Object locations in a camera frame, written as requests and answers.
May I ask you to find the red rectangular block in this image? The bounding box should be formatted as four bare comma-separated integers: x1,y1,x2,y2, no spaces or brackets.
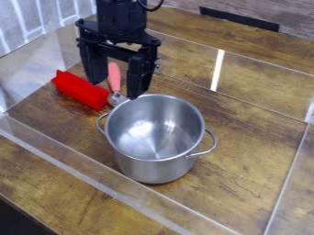
52,70,111,111

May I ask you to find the spatula with pink handle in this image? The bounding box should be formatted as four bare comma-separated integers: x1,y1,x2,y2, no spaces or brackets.
108,62,127,106

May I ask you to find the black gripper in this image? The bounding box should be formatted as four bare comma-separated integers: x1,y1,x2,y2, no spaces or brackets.
75,0,162,100

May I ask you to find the black strip on table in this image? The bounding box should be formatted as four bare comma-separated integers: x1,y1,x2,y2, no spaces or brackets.
199,6,279,32

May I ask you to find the silver steel pot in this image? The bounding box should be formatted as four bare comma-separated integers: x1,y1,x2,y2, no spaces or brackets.
97,94,216,184

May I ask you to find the black cable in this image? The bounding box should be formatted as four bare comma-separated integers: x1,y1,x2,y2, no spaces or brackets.
136,0,166,13

